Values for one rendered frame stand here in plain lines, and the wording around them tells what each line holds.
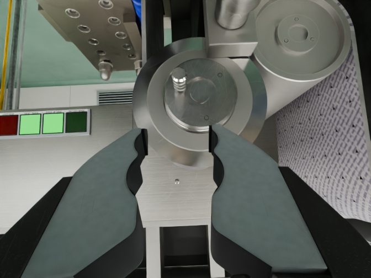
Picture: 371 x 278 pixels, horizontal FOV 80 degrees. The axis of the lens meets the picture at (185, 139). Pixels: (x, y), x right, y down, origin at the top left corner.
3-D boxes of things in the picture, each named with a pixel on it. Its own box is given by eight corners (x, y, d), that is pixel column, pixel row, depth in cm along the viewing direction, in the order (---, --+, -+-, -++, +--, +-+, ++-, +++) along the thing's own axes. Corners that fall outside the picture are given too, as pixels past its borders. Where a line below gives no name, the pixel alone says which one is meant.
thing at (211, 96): (226, 138, 22) (152, 115, 22) (222, 141, 24) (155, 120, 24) (246, 69, 23) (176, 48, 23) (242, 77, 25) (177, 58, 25)
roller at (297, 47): (343, -17, 27) (360, 78, 25) (268, 75, 52) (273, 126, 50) (242, -12, 27) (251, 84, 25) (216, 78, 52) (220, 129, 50)
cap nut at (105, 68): (110, 61, 58) (110, 77, 58) (114, 67, 62) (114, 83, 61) (96, 62, 58) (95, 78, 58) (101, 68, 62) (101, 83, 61)
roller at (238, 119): (248, 46, 25) (258, 148, 23) (217, 110, 51) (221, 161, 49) (145, 51, 25) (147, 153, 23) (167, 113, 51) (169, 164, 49)
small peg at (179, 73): (184, 83, 20) (169, 78, 20) (185, 94, 22) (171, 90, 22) (189, 69, 20) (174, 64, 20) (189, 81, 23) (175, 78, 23)
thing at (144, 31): (143, -71, 28) (146, 65, 26) (163, 39, 52) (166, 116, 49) (139, -71, 28) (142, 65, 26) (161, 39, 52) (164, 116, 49)
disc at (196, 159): (260, 33, 25) (274, 163, 23) (259, 36, 26) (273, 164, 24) (131, 39, 26) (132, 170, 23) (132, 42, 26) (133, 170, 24)
